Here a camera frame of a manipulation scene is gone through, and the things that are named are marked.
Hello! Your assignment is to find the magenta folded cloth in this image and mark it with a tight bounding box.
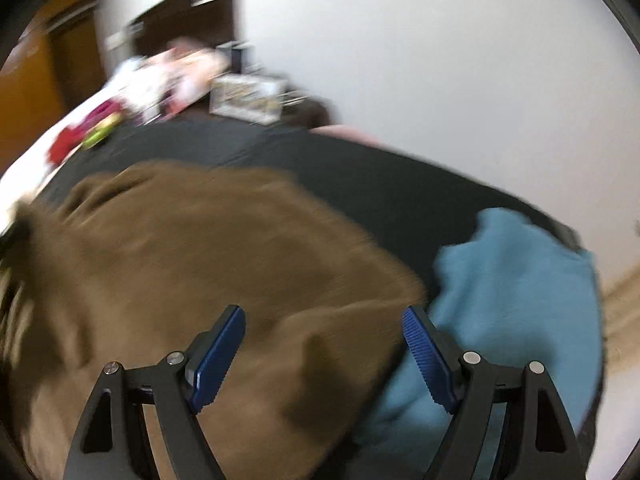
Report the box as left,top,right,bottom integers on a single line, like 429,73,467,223
82,99,122,129

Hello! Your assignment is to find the photo frame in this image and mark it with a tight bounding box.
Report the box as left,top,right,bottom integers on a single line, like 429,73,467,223
209,74,286,126

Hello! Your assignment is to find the blue towel cloth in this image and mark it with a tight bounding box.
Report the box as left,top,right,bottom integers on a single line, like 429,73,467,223
356,208,604,472

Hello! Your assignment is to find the dark wooden headboard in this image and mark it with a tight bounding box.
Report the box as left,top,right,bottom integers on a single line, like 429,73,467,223
126,0,238,56

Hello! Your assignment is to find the white tablet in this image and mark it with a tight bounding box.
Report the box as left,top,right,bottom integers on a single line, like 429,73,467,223
216,41,255,75

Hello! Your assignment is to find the brown fleece garment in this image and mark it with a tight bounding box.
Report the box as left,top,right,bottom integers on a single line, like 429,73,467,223
1,162,425,479

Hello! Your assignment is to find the white quilt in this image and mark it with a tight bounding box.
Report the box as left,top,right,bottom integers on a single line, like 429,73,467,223
1,58,167,232

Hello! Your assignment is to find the red folded cloth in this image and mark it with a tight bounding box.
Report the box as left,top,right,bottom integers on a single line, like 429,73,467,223
47,126,86,167

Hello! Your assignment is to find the orange wooden wardrobe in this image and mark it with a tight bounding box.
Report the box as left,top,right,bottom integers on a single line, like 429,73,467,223
1,0,106,170

